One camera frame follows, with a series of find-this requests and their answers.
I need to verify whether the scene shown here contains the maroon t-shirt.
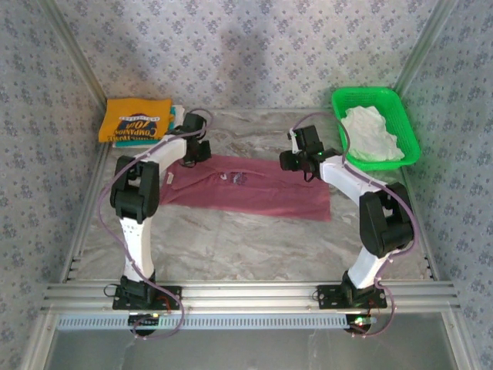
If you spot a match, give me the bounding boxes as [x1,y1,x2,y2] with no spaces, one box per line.
[159,153,333,223]

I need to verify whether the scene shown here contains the crumpled white t-shirt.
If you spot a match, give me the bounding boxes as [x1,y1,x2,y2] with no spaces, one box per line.
[340,104,406,163]

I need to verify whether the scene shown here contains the yellow printed folded t-shirt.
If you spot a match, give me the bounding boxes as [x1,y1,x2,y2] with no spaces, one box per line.
[98,97,173,144]

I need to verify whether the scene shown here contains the green plastic basket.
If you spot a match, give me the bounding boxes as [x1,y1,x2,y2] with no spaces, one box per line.
[331,86,421,173]

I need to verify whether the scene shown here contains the black controller board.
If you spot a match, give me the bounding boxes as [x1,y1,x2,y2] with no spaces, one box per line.
[128,312,162,335]
[345,314,377,335]

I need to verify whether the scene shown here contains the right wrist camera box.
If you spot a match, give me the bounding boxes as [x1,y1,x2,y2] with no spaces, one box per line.
[288,124,325,153]

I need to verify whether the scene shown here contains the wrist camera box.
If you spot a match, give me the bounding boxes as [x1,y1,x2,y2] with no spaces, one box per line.
[288,124,325,153]
[182,111,208,134]

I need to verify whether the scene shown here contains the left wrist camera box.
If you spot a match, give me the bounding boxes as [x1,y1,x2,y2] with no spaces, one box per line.
[182,111,208,134]

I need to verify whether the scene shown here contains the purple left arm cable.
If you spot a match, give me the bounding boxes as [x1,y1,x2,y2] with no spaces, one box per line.
[96,108,215,341]

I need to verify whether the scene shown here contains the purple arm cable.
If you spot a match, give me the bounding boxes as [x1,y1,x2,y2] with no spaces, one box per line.
[96,108,215,341]
[290,112,419,341]

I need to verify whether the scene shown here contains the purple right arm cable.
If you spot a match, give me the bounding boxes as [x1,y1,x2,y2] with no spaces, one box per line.
[290,112,419,341]

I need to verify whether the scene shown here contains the aluminium frame rail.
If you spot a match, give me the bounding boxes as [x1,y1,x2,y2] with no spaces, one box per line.
[400,168,441,281]
[59,145,113,283]

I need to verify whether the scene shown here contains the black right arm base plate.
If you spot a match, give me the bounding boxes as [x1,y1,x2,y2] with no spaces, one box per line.
[315,284,388,310]

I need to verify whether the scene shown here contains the wide aluminium base rail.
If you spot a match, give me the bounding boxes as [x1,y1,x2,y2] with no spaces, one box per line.
[39,281,461,314]

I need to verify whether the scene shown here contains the aluminium corner post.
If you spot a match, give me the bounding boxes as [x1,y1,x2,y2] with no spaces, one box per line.
[392,0,461,98]
[36,0,109,111]

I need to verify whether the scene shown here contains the grey slotted cable duct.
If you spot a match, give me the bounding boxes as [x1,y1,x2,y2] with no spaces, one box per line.
[56,313,377,331]

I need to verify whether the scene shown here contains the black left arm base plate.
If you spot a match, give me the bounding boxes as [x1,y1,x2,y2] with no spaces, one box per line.
[111,284,183,311]

